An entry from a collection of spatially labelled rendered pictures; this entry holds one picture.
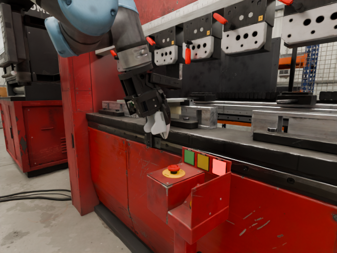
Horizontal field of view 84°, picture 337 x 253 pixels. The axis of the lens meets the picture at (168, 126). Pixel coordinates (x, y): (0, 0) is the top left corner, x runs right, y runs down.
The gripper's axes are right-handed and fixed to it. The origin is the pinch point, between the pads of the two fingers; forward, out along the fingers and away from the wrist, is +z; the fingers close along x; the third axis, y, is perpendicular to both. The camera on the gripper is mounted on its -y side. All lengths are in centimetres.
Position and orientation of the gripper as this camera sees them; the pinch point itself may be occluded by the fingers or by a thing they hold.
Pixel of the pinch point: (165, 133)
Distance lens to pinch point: 55.4
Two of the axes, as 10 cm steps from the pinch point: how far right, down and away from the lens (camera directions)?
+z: 2.6, 8.9, 3.7
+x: 6.3, 1.3, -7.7
